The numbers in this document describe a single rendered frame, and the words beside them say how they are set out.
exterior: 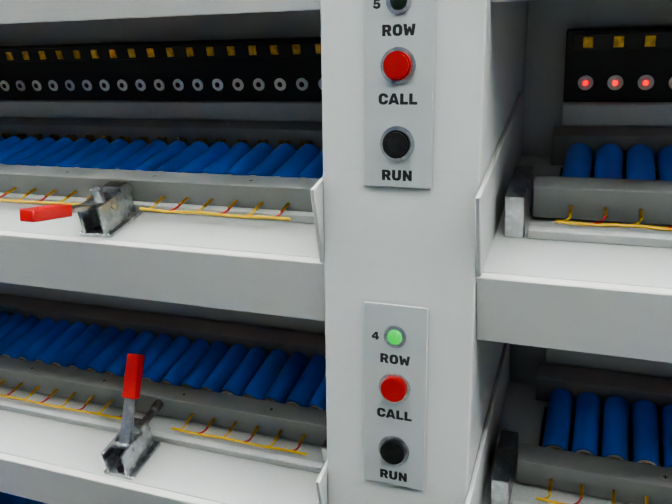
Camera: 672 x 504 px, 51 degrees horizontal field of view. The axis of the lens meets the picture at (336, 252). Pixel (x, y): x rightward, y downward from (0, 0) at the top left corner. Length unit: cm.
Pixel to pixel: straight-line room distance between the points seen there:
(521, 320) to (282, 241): 16
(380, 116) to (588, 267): 15
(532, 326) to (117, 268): 29
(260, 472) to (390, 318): 20
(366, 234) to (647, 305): 16
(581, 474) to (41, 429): 44
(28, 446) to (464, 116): 46
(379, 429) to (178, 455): 20
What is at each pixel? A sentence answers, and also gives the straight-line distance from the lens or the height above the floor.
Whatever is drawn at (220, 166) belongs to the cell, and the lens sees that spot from 56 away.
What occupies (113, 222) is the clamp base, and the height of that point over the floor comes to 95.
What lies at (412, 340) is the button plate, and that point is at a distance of 43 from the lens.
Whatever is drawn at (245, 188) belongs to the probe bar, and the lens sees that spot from 51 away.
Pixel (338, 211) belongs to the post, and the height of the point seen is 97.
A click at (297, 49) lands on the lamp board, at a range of 61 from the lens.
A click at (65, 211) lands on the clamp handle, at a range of 50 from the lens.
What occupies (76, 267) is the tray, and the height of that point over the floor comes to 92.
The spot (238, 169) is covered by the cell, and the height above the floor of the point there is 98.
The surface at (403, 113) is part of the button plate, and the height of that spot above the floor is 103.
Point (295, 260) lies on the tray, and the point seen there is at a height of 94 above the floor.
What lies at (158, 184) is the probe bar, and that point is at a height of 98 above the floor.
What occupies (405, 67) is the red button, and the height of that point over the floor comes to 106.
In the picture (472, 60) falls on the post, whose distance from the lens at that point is 40.
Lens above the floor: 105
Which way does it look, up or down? 14 degrees down
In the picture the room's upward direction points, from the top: 1 degrees counter-clockwise
